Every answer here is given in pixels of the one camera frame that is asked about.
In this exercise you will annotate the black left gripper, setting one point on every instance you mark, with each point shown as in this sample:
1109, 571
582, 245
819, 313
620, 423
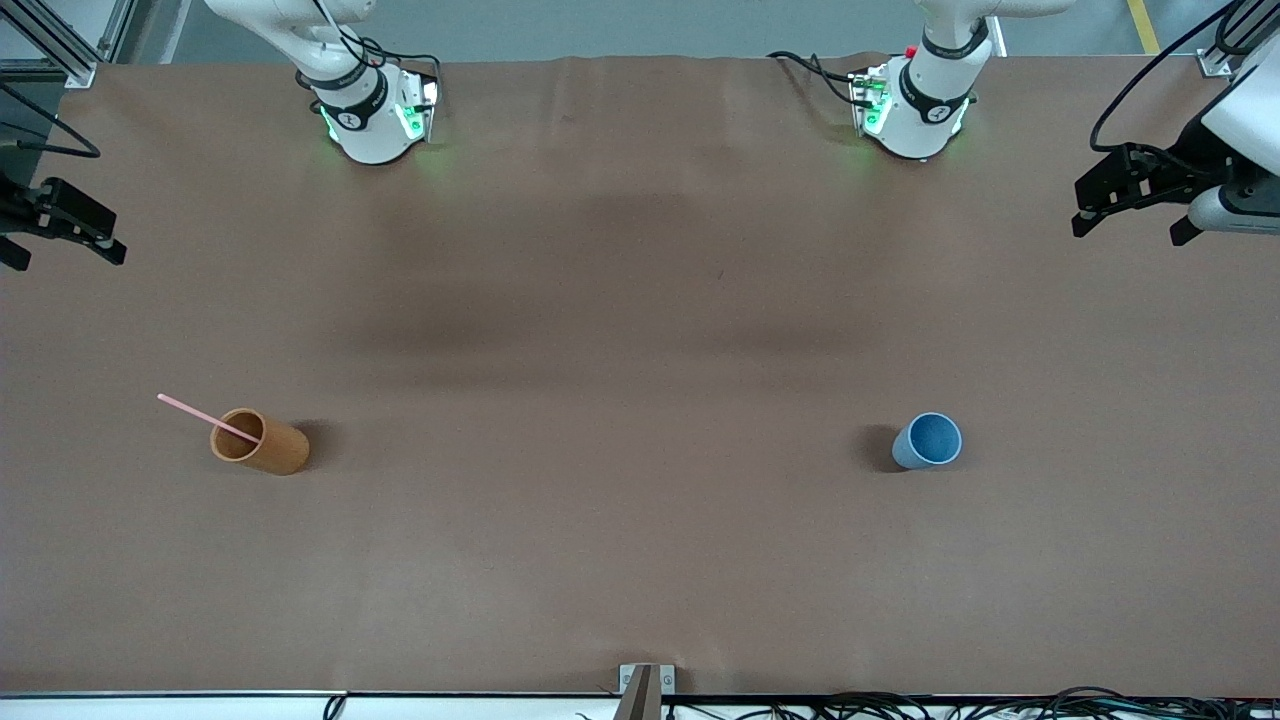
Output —
1192, 160

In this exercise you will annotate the brown wooden cup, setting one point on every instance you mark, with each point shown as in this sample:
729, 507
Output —
275, 448

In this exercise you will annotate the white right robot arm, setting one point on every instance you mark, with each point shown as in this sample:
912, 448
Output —
372, 130

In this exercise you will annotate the brown table cover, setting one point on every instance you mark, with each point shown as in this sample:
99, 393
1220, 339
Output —
600, 520

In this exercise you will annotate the blue cup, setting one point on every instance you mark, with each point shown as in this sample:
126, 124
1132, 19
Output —
930, 441

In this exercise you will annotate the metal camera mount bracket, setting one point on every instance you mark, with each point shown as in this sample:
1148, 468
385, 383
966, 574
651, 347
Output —
645, 685

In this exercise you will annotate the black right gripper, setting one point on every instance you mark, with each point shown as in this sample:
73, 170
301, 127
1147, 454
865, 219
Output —
12, 214

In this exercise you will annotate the aluminium frame profile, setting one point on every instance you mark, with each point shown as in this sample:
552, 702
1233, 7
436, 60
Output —
1225, 55
55, 40

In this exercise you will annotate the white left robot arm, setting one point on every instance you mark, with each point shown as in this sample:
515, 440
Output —
920, 125

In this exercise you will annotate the pink chopstick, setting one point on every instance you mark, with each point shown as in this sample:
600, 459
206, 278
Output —
195, 411

